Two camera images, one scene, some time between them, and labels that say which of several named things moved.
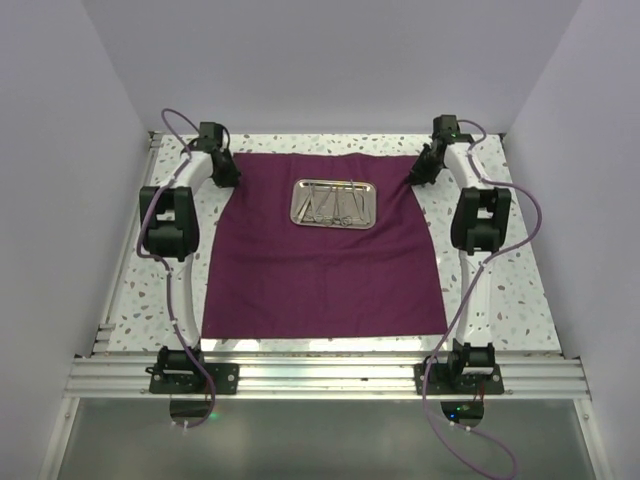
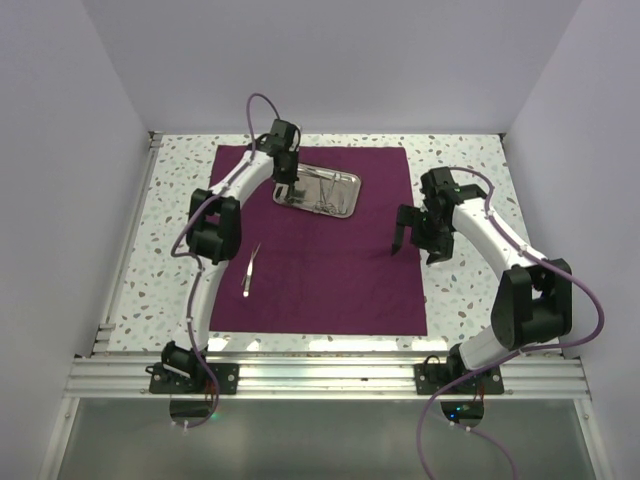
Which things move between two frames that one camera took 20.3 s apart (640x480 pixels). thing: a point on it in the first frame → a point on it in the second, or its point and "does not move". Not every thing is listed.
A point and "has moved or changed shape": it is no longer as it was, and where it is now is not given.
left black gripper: x=232 y=178 → x=287 y=179
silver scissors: x=319 y=217 → x=324 y=205
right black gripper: x=418 y=177 → x=440 y=249
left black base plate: x=225 y=376 does not move
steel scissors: x=345 y=221 → x=295 y=195
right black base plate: x=441 y=381 does not move
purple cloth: x=265 y=278 has moved or changed shape
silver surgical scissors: x=360 y=212 → x=338 y=202
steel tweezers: x=309 y=199 → x=247 y=278
